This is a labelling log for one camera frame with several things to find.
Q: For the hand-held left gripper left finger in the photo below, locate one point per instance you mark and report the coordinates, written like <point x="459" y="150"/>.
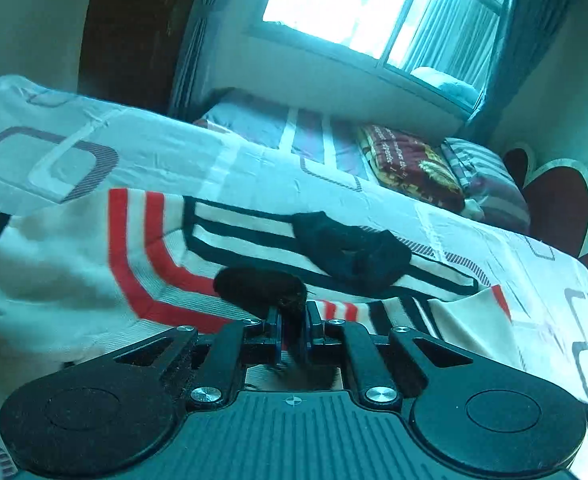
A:
<point x="275" y="342"/>

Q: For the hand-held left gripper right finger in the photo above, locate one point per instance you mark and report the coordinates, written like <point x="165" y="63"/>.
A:
<point x="305" y="342"/>

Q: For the black sock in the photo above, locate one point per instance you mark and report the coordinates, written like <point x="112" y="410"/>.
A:
<point x="356" y="255"/>
<point x="254" y="290"/>

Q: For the white red black striped sweater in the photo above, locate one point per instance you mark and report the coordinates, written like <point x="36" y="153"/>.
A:
<point x="74" y="270"/>

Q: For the red printed folded blanket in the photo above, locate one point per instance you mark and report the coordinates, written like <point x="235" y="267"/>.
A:
<point x="409" y="165"/>

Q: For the bed with patterned sheet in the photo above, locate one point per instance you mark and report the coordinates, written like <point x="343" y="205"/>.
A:
<point x="174" y="160"/>

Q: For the blue striped folded bedding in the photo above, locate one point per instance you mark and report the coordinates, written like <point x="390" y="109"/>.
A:
<point x="269" y="125"/>

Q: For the grey striped pillow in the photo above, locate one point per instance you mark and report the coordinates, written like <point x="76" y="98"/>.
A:
<point x="489" y="185"/>

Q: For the red heart-shaped headboard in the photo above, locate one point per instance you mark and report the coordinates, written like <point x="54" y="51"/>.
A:
<point x="564" y="210"/>

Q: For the light blue cloth on windowsill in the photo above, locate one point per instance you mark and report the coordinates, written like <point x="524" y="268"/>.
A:
<point x="446" y="86"/>

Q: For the blue curtain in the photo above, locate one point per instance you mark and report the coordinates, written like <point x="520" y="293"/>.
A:
<point x="199" y="35"/>
<point x="524" y="35"/>

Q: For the brown wooden door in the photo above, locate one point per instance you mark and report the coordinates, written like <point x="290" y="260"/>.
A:
<point x="134" y="30"/>

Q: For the window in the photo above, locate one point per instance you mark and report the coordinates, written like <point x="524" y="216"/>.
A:
<point x="334" y="0"/>

